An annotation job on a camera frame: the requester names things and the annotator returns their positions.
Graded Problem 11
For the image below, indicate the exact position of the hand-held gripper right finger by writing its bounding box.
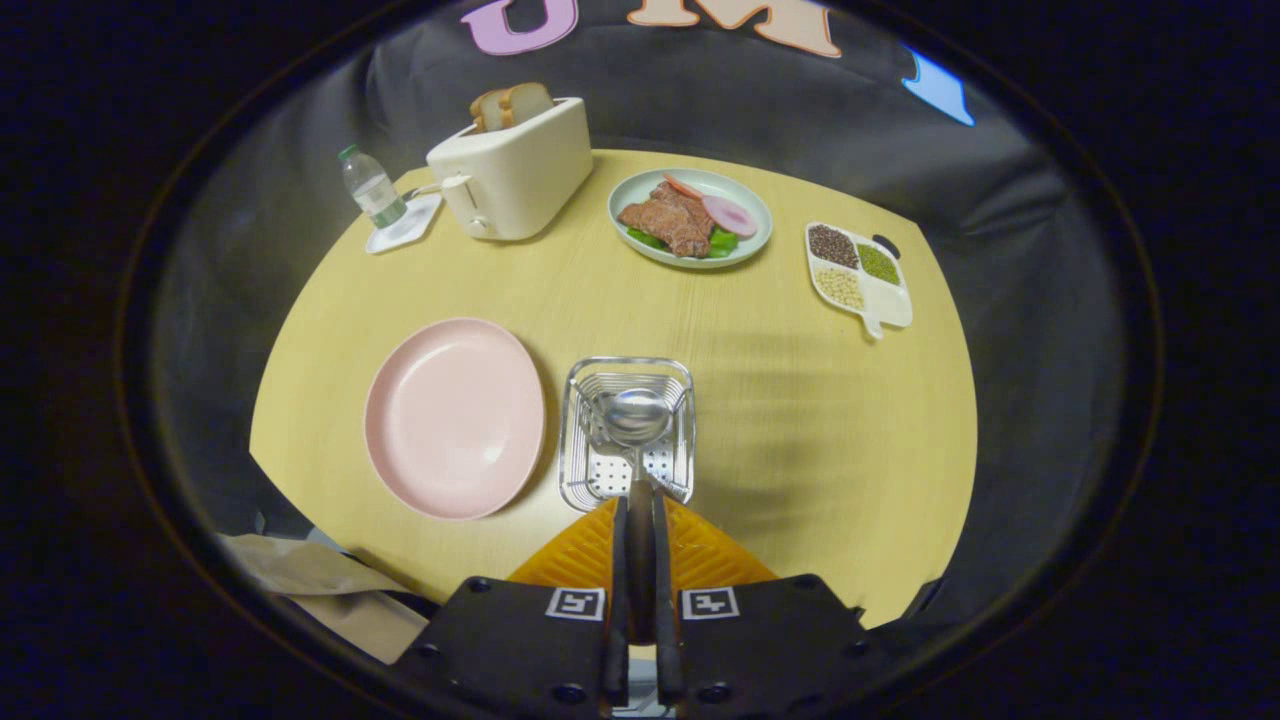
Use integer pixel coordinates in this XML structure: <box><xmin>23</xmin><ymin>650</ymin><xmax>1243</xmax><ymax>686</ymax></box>
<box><xmin>652</xmin><ymin>487</ymin><xmax>871</xmax><ymax>713</ymax></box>

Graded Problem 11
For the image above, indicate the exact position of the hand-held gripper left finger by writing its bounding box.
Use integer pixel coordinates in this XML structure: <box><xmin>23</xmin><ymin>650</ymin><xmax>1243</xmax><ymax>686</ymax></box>
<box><xmin>395</xmin><ymin>495</ymin><xmax>629</xmax><ymax>713</ymax></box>

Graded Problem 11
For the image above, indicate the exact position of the metal spoon with wooden handle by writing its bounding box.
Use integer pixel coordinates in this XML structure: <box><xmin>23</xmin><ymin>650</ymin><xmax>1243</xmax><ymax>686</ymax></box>
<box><xmin>597</xmin><ymin>388</ymin><xmax>673</xmax><ymax>641</ymax></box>

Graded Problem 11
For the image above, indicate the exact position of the perforated metal basket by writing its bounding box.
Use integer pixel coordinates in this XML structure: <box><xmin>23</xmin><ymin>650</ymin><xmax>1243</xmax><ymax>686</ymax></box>
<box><xmin>558</xmin><ymin>356</ymin><xmax>697</xmax><ymax>514</ymax></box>

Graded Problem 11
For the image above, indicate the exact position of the pink round plate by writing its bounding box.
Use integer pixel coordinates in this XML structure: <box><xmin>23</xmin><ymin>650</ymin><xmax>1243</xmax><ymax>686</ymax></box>
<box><xmin>363</xmin><ymin>317</ymin><xmax>547</xmax><ymax>521</ymax></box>

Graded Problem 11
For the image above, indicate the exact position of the brown paper sheet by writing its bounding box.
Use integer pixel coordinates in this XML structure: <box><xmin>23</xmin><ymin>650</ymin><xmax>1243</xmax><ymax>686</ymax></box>
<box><xmin>215</xmin><ymin>533</ymin><xmax>431</xmax><ymax>665</ymax></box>

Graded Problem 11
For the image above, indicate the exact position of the pile of yellow soybeans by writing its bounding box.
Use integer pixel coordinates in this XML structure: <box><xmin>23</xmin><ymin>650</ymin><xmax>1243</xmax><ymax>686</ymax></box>
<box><xmin>815</xmin><ymin>267</ymin><xmax>865</xmax><ymax>309</ymax></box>

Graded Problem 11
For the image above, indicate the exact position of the green lettuce leaf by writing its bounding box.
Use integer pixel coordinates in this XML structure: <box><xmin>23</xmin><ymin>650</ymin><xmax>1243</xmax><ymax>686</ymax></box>
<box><xmin>627</xmin><ymin>226</ymin><xmax>741</xmax><ymax>259</ymax></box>

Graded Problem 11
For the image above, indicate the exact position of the white divided dish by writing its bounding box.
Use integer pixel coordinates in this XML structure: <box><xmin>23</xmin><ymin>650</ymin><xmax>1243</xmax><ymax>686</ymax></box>
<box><xmin>805</xmin><ymin>221</ymin><xmax>914</xmax><ymax>341</ymax></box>

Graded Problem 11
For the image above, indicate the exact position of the brown steak piece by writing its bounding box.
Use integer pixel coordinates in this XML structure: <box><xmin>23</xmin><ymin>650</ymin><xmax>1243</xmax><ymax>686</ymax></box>
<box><xmin>618</xmin><ymin>181</ymin><xmax>715</xmax><ymax>258</ymax></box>

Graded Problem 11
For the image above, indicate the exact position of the pink ham slice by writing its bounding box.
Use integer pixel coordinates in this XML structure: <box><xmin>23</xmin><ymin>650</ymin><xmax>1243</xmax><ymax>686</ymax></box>
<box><xmin>701</xmin><ymin>194</ymin><xmax>759</xmax><ymax>239</ymax></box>

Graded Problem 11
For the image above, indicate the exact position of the pile of dark red beans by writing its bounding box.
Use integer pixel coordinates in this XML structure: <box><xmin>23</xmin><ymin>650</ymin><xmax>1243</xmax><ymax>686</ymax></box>
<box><xmin>808</xmin><ymin>224</ymin><xmax>860</xmax><ymax>269</ymax></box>

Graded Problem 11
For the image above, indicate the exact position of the pale green plate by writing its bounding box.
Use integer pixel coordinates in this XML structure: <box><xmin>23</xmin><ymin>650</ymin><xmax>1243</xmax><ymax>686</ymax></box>
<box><xmin>607</xmin><ymin>167</ymin><xmax>774</xmax><ymax>270</ymax></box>

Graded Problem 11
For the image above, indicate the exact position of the pile of green beans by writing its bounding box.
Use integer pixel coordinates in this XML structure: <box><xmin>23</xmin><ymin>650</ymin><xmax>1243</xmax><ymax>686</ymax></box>
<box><xmin>857</xmin><ymin>243</ymin><xmax>901</xmax><ymax>287</ymax></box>

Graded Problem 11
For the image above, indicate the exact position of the white square coaster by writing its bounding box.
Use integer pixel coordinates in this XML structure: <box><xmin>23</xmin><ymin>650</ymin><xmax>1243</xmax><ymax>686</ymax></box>
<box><xmin>365</xmin><ymin>193</ymin><xmax>444</xmax><ymax>255</ymax></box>

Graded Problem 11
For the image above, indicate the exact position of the cream white toaster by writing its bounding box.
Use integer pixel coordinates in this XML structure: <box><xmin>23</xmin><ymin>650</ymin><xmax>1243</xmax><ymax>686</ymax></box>
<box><xmin>426</xmin><ymin>96</ymin><xmax>594</xmax><ymax>242</ymax></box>

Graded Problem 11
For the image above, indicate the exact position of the clear plastic water bottle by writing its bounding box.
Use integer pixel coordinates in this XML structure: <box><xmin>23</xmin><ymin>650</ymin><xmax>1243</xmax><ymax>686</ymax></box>
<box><xmin>338</xmin><ymin>144</ymin><xmax>408</xmax><ymax>230</ymax></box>

